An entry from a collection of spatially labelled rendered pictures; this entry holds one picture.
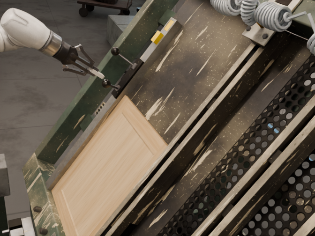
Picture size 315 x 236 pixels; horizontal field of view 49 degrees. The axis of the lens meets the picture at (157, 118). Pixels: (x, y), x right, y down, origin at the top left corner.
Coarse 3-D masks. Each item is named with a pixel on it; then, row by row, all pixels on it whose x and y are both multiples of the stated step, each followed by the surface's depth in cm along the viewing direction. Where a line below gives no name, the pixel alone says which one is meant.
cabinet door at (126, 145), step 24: (120, 120) 145; (144, 120) 134; (96, 144) 150; (120, 144) 138; (144, 144) 129; (72, 168) 154; (96, 168) 143; (120, 168) 133; (144, 168) 123; (72, 192) 147; (96, 192) 136; (120, 192) 127; (72, 216) 141; (96, 216) 131
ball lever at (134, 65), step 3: (114, 48) 145; (117, 48) 145; (111, 51) 145; (114, 51) 144; (117, 51) 145; (114, 54) 145; (117, 54) 145; (120, 54) 146; (123, 57) 146; (126, 60) 147; (129, 63) 147; (132, 63) 148; (135, 63) 147; (132, 66) 147; (135, 66) 147
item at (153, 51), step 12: (180, 24) 145; (168, 36) 145; (156, 48) 145; (144, 60) 147; (144, 72) 149; (132, 84) 149; (120, 96) 150; (108, 108) 151; (96, 120) 153; (84, 132) 156; (84, 144) 154; (72, 156) 154; (60, 168) 157; (48, 180) 160
